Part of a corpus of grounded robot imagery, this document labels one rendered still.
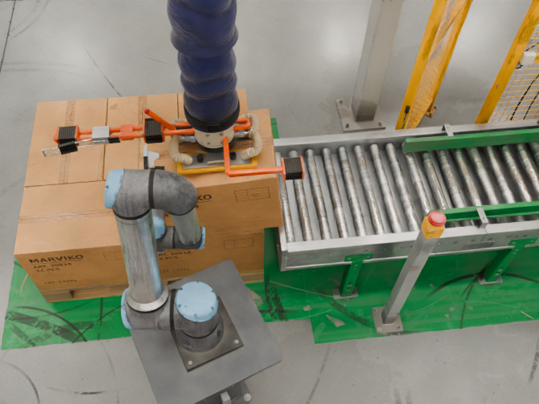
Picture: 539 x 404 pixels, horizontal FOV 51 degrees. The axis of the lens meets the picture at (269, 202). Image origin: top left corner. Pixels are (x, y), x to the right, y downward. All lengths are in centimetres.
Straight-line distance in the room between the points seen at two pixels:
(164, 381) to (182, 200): 85
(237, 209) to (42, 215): 101
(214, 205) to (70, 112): 122
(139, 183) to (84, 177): 145
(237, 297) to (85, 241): 86
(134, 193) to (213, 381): 91
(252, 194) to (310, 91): 182
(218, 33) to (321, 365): 184
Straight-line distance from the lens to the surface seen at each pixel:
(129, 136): 241
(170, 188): 164
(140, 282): 195
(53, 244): 289
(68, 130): 247
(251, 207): 254
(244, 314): 234
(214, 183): 239
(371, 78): 371
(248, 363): 227
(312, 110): 403
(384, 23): 344
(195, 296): 207
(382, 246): 278
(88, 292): 332
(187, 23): 191
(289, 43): 453
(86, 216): 293
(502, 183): 320
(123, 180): 165
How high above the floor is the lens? 290
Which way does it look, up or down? 56 degrees down
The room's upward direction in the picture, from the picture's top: 2 degrees clockwise
